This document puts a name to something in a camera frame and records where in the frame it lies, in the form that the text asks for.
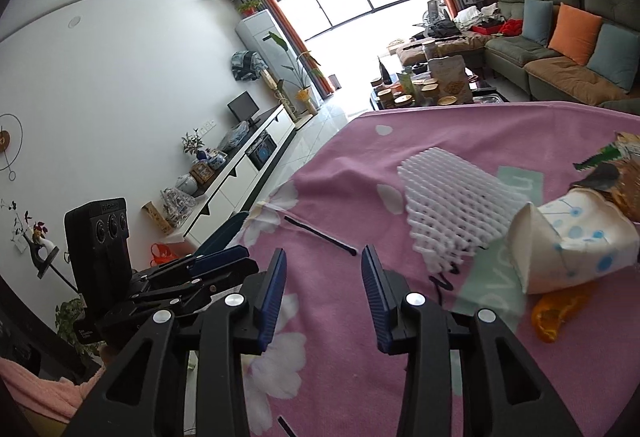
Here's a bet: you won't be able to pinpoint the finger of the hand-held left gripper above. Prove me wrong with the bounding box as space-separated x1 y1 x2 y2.
129 244 261 322
132 211 251 280

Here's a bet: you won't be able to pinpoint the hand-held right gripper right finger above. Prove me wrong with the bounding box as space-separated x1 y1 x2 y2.
361 244 583 437

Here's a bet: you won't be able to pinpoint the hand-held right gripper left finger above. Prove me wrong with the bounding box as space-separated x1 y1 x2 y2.
62 247 288 437

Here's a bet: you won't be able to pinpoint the person's left forearm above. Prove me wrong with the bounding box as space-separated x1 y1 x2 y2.
0 356 109 437

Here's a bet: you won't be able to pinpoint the white tv cabinet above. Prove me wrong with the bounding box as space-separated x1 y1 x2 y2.
169 106 297 243

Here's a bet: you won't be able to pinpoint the clear plastic package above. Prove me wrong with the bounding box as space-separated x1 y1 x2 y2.
159 186 197 228

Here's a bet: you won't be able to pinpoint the orange plastic bag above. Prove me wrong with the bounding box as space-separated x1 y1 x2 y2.
149 242 177 268

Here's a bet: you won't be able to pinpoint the green leafy houseplant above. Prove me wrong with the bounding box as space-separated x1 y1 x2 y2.
54 296 101 358

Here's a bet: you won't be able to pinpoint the gold patterned box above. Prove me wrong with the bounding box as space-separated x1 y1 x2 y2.
142 202 174 236

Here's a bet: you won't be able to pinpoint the red flower twigs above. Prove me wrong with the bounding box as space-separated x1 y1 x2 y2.
0 199 51 244

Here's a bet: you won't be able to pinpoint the blue vase with twigs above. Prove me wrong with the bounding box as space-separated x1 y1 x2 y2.
180 129 206 163

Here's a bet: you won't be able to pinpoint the crumpled plastic bag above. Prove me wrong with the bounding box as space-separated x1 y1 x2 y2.
218 122 250 153

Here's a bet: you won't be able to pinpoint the black monitor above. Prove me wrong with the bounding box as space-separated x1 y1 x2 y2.
227 92 261 126

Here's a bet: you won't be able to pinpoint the white foam fruit net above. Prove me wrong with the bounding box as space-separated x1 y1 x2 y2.
398 146 512 264

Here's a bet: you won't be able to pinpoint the pink floral blanket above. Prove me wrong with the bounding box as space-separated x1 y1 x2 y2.
190 100 640 437

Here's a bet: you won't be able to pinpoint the tall plant in yellow pot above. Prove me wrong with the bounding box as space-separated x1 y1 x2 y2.
267 30 321 116

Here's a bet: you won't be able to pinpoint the cloth covered fan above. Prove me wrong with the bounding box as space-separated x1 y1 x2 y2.
230 49 269 83

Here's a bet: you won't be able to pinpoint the curled orange peel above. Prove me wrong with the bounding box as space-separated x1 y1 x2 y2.
530 291 592 344

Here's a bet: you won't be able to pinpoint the white floor air conditioner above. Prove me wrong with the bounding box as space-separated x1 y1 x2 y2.
234 9 301 88

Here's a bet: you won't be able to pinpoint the printed paper cup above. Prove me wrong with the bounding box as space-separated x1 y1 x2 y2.
507 191 640 296

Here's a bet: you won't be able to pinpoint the group of glass jars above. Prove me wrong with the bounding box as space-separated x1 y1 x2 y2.
372 42 462 111

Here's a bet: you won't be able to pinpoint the kraft paper bag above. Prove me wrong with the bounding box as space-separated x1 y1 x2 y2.
429 56 474 106

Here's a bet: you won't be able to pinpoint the dark coffee table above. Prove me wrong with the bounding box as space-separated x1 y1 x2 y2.
369 44 502 111

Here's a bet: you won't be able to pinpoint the dark crumpled wrapper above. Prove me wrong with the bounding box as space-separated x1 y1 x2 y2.
569 164 624 209

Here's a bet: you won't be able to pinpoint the green wrapper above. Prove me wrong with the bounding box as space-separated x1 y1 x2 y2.
572 144 622 171

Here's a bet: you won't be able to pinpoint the green brown sofa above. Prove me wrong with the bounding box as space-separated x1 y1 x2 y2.
395 0 640 115

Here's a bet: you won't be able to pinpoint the pile of clothes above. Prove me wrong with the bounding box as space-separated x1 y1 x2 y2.
414 2 524 41

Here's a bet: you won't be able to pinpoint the brown snack wrapper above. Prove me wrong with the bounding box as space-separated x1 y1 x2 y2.
613 130 640 159

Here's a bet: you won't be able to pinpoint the blue grey cushion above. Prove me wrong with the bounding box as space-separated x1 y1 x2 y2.
587 24 640 91
522 0 555 46

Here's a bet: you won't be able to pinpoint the orange cushion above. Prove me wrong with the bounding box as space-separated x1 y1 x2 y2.
548 2 604 66

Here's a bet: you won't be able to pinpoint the round wall clock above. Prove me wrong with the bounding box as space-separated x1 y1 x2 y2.
0 113 24 182

